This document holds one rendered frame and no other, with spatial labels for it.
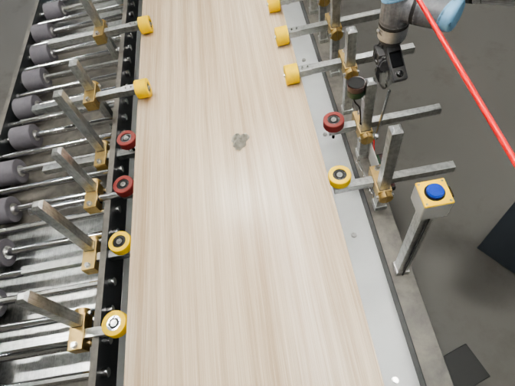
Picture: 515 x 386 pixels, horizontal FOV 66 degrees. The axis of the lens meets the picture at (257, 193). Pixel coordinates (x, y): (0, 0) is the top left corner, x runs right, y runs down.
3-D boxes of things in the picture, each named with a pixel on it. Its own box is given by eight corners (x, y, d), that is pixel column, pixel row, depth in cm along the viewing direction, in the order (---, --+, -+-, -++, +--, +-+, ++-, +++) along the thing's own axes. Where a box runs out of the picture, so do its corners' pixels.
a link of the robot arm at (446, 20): (472, -14, 108) (427, -22, 112) (457, 11, 103) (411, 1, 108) (462, 17, 115) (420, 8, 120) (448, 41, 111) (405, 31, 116)
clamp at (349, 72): (351, 57, 164) (351, 47, 160) (359, 79, 157) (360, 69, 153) (336, 60, 164) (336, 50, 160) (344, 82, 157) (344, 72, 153)
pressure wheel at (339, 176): (334, 178, 149) (335, 160, 140) (353, 187, 146) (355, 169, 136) (323, 194, 147) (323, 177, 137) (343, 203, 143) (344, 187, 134)
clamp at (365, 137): (364, 117, 159) (365, 109, 155) (373, 143, 152) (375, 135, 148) (349, 120, 160) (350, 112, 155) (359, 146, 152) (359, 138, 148)
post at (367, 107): (363, 159, 171) (374, 74, 131) (365, 165, 169) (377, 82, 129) (355, 161, 171) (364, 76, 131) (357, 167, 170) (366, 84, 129)
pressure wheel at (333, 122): (340, 128, 161) (341, 108, 152) (345, 142, 157) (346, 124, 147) (321, 132, 162) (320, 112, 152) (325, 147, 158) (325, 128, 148)
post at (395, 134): (381, 203, 154) (400, 121, 114) (384, 210, 152) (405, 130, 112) (372, 204, 154) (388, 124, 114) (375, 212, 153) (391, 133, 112)
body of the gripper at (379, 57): (393, 53, 138) (398, 24, 128) (401, 70, 134) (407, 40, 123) (371, 58, 139) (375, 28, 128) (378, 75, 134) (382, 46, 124)
